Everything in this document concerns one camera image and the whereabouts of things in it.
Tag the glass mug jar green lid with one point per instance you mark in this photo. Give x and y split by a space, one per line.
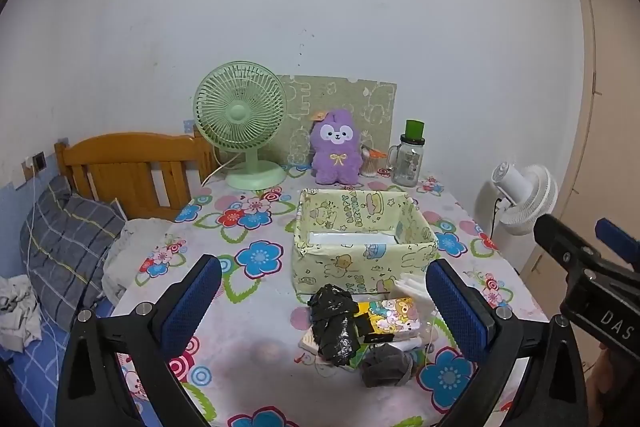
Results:
407 164

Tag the white grey crumpled cloth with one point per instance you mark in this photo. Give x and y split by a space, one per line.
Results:
17 312

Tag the white blanket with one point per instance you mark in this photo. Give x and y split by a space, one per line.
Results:
140 237

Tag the white tissue paper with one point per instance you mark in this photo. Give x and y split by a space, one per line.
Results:
412 287

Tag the white standing fan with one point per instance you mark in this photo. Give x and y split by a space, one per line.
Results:
520 187

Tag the cartoon print tissue packet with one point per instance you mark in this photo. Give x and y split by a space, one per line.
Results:
390 319

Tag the wooden bed headboard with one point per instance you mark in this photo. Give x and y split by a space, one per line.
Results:
125 147

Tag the purple plush toy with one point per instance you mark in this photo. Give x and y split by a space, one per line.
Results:
336 162

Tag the floral tablecloth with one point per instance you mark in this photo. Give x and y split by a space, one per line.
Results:
260 357

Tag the grey plaid pillow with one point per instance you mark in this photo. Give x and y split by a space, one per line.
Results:
65 247

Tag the green desk fan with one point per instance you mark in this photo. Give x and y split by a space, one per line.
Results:
240 112

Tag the toothpick jar with orange lid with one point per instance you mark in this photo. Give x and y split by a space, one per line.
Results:
372 164

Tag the green cartoon print board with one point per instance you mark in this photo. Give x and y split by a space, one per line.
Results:
350 102

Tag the black plastic bag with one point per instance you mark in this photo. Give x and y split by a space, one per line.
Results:
332 332

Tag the blue checked bed sheet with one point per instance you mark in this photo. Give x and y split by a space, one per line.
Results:
35 377

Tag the beige wooden door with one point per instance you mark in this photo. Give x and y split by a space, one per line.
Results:
607 107

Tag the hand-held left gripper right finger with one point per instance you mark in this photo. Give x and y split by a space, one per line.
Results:
455 307

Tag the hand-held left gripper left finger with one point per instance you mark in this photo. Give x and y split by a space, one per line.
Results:
192 307

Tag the grey sock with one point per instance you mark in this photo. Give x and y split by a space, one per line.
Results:
385 364

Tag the dark wall socket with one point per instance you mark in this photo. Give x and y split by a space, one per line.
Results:
40 161

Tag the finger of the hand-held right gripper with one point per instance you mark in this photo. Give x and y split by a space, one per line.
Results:
617 239
562 242

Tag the yellow cartoon print box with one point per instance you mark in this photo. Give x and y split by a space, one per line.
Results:
345 267

